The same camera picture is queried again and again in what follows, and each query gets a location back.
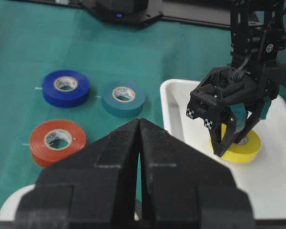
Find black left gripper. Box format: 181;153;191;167
186;64;279;157

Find teal tape roll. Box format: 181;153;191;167
102;81;146;117

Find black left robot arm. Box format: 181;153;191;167
186;0;286;157

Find red tape roll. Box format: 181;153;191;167
29;120;86;167

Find white plastic tray case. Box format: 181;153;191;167
0;79;286;220

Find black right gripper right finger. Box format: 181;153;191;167
140;119;255;229

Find blue tape roll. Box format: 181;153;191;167
41;70;90;108

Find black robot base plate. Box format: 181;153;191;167
11;0;286;31

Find green table cloth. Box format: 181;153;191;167
0;0;232;209

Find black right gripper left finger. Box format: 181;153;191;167
14;119;140;229

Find yellow tape roll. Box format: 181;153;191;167
209;130;262;164

